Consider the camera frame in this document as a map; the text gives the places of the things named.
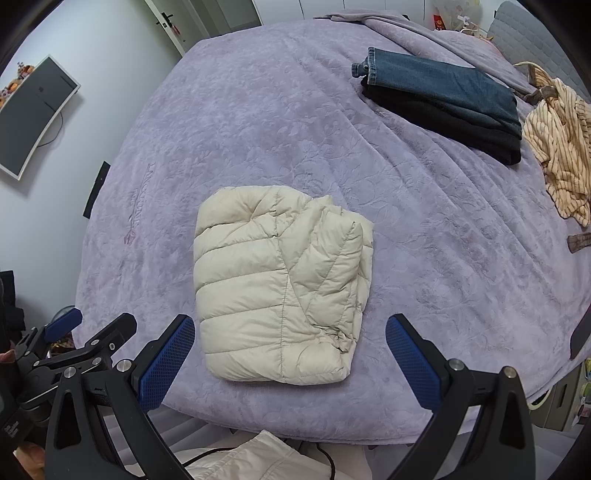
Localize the grey padded headboard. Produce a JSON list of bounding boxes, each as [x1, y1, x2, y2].
[[487, 0, 591, 100]]

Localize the round white fan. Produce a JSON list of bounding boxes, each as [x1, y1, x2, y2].
[[431, 0, 476, 28]]

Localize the folded blue jeans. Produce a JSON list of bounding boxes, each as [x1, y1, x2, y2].
[[351, 47, 522, 139]]

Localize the black phone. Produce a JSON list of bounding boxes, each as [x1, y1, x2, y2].
[[570, 318, 591, 361]]

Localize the orange flower decoration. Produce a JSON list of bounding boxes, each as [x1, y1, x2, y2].
[[0, 62, 35, 109]]

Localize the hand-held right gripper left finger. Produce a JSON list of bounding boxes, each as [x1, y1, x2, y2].
[[45, 314, 197, 480]]

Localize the white door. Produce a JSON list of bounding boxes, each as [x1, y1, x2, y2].
[[143, 0, 188, 56]]

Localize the black wall panel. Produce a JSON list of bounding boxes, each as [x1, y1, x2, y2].
[[83, 161, 112, 220]]

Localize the bedside cabinet with stickers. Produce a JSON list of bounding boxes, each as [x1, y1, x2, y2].
[[531, 355, 591, 432]]

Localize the folded black garment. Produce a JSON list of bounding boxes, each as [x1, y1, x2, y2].
[[361, 85, 522, 167]]

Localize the beige striped shirt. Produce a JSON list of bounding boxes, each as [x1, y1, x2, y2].
[[524, 78, 591, 228]]

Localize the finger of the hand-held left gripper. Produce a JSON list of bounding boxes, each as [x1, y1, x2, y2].
[[76, 313, 138, 366], [44, 307, 84, 344]]

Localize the cream puffer jacket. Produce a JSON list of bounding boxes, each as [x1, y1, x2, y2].
[[192, 185, 375, 386]]

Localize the white wardrobe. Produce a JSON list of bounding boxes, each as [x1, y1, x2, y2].
[[252, 0, 439, 21]]

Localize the black hanging clothes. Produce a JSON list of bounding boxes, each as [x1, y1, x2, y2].
[[0, 270, 26, 356]]

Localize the purple bed blanket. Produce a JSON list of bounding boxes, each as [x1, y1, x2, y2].
[[74, 7, 591, 446]]

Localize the wall-mounted grey monitor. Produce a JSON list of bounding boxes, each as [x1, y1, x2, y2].
[[0, 54, 81, 180]]

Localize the white garment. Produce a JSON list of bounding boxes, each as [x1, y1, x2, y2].
[[185, 429, 342, 480]]

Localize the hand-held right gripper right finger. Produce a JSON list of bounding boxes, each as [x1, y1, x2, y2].
[[385, 314, 536, 480]]

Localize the black cable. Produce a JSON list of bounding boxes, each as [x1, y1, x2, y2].
[[180, 443, 338, 480]]

